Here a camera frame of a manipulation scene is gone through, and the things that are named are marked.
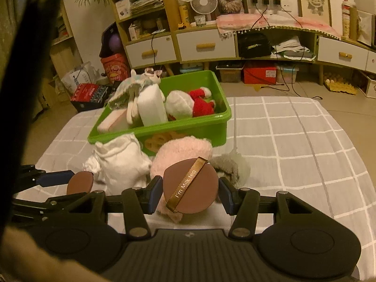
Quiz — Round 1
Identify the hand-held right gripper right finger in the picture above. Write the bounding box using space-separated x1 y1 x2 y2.
219 177 321 239

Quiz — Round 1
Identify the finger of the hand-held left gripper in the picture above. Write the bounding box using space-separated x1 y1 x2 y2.
11 193 89 222
19 164 74 188

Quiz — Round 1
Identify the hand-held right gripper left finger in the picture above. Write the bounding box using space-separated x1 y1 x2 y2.
69 176 163 239

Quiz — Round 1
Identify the plain brown powder puff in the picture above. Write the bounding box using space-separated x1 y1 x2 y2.
67 171 95 196

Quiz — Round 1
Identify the brown powder puff with ribbon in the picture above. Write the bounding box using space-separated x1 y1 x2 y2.
162 157 219 215

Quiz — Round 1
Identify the green plastic bin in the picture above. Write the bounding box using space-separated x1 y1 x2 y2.
87 70 232 153

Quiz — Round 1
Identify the pink sponge block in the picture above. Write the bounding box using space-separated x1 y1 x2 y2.
97 110 131 133

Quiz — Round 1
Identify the white sponge block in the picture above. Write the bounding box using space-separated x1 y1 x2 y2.
137 84 169 127

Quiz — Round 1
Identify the red and white santa plush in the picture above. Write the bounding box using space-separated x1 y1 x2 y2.
165 86 217 121

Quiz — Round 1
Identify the plush doll with green dress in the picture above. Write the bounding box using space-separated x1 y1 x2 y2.
108 67 163 124

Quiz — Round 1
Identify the person's left forearm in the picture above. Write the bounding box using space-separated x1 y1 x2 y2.
0 223 103 282

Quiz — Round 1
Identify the grey fluffy cloth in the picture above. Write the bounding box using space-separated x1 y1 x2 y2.
211 150 251 187

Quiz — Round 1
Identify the white cloth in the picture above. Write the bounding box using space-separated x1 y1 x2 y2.
83 133 153 193

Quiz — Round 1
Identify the pink fluffy towel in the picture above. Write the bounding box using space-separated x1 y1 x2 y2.
150 136 213 222

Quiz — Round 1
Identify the grey checked tablecloth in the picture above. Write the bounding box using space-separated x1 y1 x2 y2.
13 95 376 271

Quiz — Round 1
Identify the red and black box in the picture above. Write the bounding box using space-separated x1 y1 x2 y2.
70 83 114 112

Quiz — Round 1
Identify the white plastic bag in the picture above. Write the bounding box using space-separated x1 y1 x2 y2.
61 62 100 94

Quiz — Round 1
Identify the clear plastic storage box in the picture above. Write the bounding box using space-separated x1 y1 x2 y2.
216 64 244 83

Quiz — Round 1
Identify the red shopping bag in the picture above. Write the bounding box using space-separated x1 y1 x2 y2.
101 53 131 84

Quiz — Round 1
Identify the teal lid plastic box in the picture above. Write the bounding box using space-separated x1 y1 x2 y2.
179 62 204 74

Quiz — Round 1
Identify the pale plastic storage box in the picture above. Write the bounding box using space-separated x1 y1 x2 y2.
276 65 300 84

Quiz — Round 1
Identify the purple ball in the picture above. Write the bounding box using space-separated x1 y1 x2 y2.
109 34 121 52

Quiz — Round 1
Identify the black bag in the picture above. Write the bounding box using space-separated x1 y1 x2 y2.
237 32 272 59

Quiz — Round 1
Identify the egg tray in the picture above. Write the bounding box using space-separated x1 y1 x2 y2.
323 75 357 95

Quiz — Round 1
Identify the pile of folded clothes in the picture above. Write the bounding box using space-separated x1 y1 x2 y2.
270 35 316 61

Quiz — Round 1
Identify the white carton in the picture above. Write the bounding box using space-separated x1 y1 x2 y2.
128 23 141 41

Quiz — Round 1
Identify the pink cloth with tassels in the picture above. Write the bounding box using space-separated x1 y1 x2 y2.
217 13 341 39

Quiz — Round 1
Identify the white box with picture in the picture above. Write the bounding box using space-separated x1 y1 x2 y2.
360 72 376 99

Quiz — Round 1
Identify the low cabinet with white drawers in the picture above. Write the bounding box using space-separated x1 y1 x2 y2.
175 25 376 77

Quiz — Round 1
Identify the yellow bottle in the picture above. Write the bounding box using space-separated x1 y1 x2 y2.
179 4 191 27

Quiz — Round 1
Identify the small white box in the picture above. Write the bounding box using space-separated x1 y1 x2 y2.
115 0 132 20

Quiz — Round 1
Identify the stack of papers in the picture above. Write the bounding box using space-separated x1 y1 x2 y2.
131 0 163 15

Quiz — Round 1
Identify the tall wooden shelf unit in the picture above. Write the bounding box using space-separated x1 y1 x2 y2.
111 0 181 69

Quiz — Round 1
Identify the framed cartoon girl picture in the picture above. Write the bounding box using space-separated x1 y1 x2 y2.
294 0 332 27

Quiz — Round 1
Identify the black strap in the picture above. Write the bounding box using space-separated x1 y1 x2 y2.
0 0 74 232

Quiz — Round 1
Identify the black cable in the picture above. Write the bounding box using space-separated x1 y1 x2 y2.
150 33 157 66

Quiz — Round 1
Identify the wall power socket strip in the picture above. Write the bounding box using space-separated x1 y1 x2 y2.
247 0 291 9

